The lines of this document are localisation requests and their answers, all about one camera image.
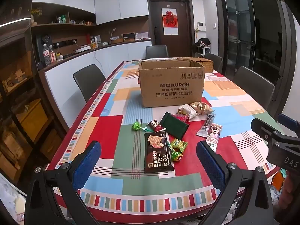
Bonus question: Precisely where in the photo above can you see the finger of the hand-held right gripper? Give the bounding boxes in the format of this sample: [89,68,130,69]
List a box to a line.
[251,118,282,146]
[278,113,300,133]

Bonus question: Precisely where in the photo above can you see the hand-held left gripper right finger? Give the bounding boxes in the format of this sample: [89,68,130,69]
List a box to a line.
[196,141,275,225]

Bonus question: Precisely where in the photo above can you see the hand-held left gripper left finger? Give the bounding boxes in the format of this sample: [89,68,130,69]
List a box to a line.
[25,141,102,225]

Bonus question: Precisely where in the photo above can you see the white snack packet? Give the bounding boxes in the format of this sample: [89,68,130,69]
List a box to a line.
[177,104,200,120]

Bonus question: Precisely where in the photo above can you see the brown cardboard box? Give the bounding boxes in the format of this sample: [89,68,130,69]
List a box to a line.
[138,59,206,108]

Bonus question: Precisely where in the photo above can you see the person's right hand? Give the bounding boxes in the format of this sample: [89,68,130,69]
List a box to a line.
[278,172,300,225]

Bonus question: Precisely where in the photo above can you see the pink bear snack packet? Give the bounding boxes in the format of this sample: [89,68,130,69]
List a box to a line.
[206,124,222,154]

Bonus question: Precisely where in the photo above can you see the green candy packets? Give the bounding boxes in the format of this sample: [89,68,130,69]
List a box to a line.
[167,144,183,162]

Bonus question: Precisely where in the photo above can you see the small light green packet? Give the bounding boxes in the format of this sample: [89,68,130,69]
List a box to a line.
[170,139,188,152]

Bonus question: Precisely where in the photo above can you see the grey white snack bar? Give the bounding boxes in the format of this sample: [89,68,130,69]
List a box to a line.
[196,114,215,137]

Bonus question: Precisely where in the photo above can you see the colourful patchwork tablecloth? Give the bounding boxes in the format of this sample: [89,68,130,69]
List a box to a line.
[46,60,284,223]

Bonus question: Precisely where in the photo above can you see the grey dining chair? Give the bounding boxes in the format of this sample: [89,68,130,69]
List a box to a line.
[233,66,275,111]
[73,64,106,103]
[203,53,223,72]
[145,45,169,59]

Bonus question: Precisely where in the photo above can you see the dark green snack packet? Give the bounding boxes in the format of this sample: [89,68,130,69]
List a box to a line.
[160,112,190,140]

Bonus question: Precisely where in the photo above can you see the pink candy packet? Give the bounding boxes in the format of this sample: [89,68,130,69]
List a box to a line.
[171,114,190,123]

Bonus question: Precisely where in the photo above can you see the black cracker packet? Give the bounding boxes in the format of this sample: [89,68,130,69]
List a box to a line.
[144,132,174,174]

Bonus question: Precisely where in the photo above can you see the beige snack packet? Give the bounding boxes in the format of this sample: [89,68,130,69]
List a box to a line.
[190,102,215,116]

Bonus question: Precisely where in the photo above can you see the green lollipop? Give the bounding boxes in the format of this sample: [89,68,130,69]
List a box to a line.
[132,121,154,134]

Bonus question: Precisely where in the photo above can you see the small dark red snack packet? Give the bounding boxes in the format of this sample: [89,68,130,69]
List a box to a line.
[147,120,166,133]

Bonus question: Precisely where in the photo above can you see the woven wicker basket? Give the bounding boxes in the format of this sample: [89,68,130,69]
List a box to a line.
[194,57,214,74]

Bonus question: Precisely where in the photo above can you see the white counter cabinet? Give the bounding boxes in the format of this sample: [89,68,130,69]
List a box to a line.
[39,40,152,94]

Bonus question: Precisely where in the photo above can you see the dark display shelf unit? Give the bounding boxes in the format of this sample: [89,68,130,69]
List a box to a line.
[0,0,68,185]

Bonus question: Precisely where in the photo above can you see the black framed glass door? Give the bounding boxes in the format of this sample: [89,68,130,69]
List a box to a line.
[214,0,296,94]

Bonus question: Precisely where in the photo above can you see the black bag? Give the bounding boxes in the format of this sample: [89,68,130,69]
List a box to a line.
[194,37,211,48]

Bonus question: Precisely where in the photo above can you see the clear water bottle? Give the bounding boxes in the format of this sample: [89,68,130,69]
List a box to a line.
[43,44,51,66]

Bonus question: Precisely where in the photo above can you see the black coffee machine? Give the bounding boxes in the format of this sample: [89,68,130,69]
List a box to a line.
[36,34,53,64]

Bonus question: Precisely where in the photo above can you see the dark brown door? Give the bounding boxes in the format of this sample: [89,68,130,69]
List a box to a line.
[147,0,194,58]

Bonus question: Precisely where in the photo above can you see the yellow flower bunch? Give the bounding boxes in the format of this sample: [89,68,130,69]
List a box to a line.
[31,8,43,26]

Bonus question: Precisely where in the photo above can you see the white upper cabinet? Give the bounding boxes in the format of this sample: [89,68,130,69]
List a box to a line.
[33,0,149,25]

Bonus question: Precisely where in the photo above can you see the white cable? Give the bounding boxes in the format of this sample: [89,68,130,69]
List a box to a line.
[93,48,110,75]

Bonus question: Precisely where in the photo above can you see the black wall power strip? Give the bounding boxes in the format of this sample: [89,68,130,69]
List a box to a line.
[53,40,78,49]

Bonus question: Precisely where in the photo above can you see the red and white wall calendar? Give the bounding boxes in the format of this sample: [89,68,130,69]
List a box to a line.
[162,5,180,35]

